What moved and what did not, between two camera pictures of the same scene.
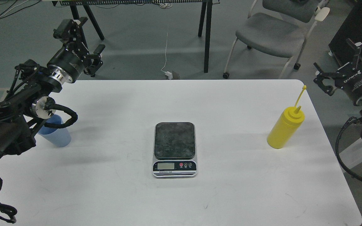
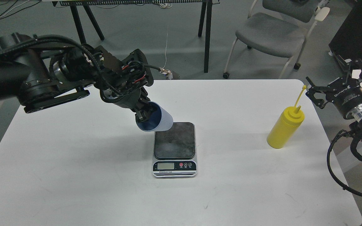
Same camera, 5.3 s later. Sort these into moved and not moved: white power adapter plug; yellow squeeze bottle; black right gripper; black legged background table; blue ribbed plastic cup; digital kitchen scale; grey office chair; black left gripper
Moved: black left gripper; blue ribbed plastic cup; black right gripper
Not moved: white power adapter plug; black legged background table; digital kitchen scale; grey office chair; yellow squeeze bottle
